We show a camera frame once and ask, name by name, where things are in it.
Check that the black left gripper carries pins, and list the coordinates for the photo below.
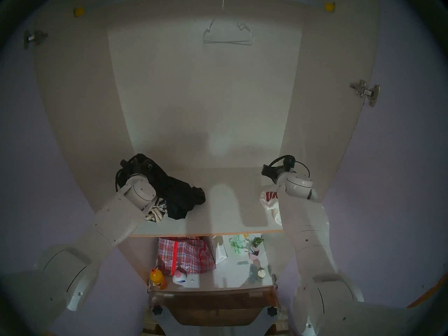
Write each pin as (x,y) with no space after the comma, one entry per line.
(138,163)

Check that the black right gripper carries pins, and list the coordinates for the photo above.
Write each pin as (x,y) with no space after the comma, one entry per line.
(274,172)

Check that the white plastic bag red print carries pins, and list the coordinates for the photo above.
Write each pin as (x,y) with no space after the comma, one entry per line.
(271,202)

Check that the cream black striped top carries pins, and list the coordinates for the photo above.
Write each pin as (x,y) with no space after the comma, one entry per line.
(157,211)

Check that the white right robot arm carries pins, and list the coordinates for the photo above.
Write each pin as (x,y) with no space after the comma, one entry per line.
(308,233)

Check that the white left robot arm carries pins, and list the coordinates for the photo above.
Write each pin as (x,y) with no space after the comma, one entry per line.
(112,219)

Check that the small green plant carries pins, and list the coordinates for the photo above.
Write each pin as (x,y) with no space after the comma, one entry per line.
(257,241)

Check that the green patterned packet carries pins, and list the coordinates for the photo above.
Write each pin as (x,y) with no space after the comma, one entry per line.
(238,242)

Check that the small white round jar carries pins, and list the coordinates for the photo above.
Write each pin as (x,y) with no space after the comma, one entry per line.
(261,272)

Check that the red plaid woven bag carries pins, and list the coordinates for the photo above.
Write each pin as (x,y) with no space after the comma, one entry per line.
(185,256)

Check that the metal door hinge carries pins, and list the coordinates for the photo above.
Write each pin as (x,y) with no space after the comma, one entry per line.
(35,38)
(274,282)
(365,92)

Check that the orange bottle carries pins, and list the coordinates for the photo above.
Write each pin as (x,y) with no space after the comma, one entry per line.
(158,279)

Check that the white bottle pink cap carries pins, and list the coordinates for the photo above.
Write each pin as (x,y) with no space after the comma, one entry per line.
(179,278)

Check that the black round knob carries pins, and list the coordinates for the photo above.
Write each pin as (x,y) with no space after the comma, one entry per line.
(157,310)
(272,311)

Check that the brown wooden drawer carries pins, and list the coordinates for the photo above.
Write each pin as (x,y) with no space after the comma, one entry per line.
(213,305)

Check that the yellow rod bracket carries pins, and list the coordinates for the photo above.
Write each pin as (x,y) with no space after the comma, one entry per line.
(329,7)
(79,12)

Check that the grey robot base frame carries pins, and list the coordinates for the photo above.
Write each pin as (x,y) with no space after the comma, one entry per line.
(217,330)

